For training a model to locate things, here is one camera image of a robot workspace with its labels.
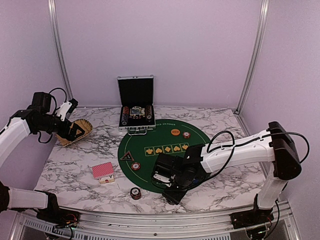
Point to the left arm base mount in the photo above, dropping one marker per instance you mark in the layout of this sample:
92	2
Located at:
61	218

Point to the round green poker mat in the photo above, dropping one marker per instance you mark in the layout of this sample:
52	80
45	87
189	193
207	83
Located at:
146	148

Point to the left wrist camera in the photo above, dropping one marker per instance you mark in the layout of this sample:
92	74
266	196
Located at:
66	108

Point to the blue card deck in case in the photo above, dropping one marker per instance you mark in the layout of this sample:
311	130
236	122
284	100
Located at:
137	112

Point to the black triangular all-in button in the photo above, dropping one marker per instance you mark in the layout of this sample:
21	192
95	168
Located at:
127	157

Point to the dark 100 chip stack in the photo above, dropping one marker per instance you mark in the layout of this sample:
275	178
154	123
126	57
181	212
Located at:
135	193

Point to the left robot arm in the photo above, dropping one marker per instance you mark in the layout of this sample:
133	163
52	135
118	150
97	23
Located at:
11	135

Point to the red 5 chips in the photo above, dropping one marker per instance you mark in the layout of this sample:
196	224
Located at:
186	135
135	166

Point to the left aluminium frame post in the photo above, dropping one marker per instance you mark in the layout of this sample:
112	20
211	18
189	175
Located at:
59	48

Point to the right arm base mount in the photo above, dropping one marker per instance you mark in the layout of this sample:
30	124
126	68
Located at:
250	218

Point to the brown purple chip row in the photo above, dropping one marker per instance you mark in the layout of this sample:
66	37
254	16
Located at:
125	115

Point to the red 5 chips top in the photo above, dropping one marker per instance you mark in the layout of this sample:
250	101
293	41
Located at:
186	135

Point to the red-backed card deck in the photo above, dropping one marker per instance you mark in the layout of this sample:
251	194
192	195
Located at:
104	173

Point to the orange round dealer button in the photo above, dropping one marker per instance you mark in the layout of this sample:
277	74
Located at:
175	132

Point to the woven bamboo tray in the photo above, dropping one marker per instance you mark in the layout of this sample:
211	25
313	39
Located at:
84	124

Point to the dark brown chip row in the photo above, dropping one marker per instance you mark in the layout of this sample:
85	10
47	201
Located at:
149	113

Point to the right aluminium frame post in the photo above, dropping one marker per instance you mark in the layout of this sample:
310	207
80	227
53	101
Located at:
258	42

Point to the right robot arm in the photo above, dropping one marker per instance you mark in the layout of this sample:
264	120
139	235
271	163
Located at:
202	162

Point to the aluminium poker chip case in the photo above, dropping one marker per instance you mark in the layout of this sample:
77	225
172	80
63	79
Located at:
136	91

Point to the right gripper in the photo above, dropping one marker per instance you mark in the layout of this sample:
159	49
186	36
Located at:
174	197

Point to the aluminium frame post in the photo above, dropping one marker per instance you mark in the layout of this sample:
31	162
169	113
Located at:
59	48
258	42

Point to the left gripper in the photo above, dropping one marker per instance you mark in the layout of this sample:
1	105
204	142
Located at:
70	136

